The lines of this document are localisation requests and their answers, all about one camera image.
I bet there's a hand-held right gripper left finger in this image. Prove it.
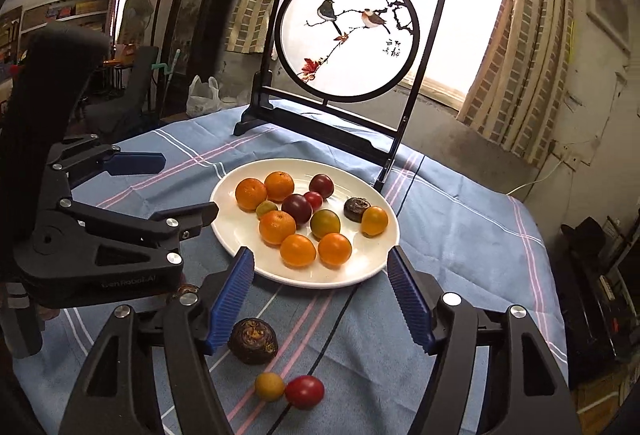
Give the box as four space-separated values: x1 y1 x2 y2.
65 246 256 435

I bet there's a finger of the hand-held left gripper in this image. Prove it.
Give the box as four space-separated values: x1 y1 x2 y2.
50 197 220 268
46 134 167 188

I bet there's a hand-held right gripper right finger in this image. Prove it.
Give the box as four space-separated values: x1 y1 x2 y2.
387 246 581 435

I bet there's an orange yellow cherry tomato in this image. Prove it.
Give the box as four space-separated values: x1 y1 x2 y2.
361 206 389 238

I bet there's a dark red cherry tomato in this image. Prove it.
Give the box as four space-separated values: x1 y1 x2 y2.
281 193 313 227
308 173 335 200

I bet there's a green orange cherry tomato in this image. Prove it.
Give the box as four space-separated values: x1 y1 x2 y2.
310 209 342 240

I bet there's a white round plate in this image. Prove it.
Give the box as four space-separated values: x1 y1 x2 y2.
209 158 401 288

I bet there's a blue striped tablecloth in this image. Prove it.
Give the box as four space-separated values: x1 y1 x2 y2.
12 107 571 435

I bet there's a grey chair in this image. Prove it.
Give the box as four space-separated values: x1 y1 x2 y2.
82 46 161 140

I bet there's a white plastic bag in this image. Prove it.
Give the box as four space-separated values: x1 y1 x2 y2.
186 76 222 118

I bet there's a standing electric fan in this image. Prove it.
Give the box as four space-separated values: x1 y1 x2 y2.
117 0 155 48

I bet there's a dark framed painting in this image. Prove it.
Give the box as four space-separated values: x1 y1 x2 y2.
160 0 261 116

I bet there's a dark side cabinet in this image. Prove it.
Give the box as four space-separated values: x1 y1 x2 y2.
562 240 640 381

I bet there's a bird painting table screen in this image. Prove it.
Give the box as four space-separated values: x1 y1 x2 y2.
232 0 450 193

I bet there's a black cable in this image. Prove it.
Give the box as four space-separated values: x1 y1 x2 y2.
277 155 426 435

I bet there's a green handled mop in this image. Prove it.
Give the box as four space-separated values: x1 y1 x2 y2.
152 49 181 116

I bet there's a wall shelf with books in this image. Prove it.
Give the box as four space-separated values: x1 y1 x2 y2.
20 0 111 33

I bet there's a white wall cable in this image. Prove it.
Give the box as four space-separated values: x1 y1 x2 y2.
505 155 566 196

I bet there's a wall socket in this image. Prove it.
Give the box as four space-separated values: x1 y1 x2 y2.
550 140 583 166

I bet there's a white framed wall picture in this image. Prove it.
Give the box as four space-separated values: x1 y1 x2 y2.
585 0 632 50

